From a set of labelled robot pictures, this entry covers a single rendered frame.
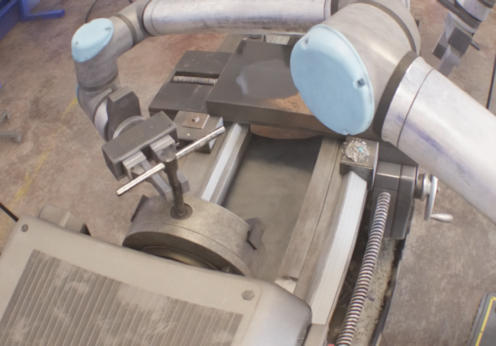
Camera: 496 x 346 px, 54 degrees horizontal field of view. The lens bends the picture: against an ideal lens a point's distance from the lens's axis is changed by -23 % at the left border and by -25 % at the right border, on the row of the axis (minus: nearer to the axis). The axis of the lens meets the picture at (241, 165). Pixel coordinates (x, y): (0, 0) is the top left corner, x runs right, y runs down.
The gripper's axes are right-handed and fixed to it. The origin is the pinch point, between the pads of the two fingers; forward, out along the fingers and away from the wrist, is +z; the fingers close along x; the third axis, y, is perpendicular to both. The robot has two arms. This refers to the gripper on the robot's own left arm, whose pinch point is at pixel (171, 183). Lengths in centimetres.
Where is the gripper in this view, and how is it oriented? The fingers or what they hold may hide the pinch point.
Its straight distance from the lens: 97.6
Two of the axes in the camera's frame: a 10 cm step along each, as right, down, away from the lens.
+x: -8.1, 4.6, -3.7
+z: 5.9, 5.7, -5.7
